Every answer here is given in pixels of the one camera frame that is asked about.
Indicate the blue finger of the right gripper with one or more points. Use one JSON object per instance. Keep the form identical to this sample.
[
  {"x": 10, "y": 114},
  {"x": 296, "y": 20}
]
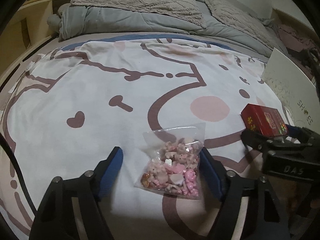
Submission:
[
  {"x": 303, "y": 134},
  {"x": 257, "y": 141}
]

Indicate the right beige quilted blanket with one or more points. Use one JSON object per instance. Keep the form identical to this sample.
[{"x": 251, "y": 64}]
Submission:
[{"x": 234, "y": 17}]

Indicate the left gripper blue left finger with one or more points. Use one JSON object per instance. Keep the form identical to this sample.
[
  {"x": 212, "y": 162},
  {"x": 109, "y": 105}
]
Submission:
[{"x": 55, "y": 218}]

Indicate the white cardboard box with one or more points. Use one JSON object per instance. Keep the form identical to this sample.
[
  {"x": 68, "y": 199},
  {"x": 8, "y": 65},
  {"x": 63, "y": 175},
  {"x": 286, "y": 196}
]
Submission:
[{"x": 294, "y": 89}]

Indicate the left beige quilted blanket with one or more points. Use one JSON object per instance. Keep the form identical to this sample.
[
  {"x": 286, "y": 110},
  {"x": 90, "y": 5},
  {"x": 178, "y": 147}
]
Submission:
[{"x": 186, "y": 10}]

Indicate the grey folded duvet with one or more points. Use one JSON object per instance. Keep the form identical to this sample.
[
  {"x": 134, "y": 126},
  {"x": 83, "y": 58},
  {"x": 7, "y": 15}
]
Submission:
[{"x": 73, "y": 20}]

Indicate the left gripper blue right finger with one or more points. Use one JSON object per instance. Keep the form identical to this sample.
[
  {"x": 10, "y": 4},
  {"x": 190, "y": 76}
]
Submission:
[{"x": 265, "y": 216}]

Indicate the beige quilted blanket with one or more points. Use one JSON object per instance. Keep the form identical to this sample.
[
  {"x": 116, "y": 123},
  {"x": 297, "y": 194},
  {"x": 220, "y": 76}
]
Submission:
[
  {"x": 186, "y": 10},
  {"x": 234, "y": 17}
]

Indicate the red cigarette pack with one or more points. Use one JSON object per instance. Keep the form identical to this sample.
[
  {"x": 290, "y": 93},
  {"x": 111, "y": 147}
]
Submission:
[{"x": 264, "y": 120}]

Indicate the wooden side shelf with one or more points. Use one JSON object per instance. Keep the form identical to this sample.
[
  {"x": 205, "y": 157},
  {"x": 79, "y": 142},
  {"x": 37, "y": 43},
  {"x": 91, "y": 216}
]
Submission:
[{"x": 26, "y": 32}]

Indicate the bag of pink snacks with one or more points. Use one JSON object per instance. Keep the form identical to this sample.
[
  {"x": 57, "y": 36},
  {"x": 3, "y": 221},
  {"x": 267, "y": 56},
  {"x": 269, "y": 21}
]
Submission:
[{"x": 174, "y": 161}]

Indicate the cartoon bear blanket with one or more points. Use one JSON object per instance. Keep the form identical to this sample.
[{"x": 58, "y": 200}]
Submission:
[{"x": 71, "y": 103}]

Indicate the pink clothes pile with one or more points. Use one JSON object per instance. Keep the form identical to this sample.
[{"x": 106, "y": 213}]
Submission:
[{"x": 295, "y": 40}]

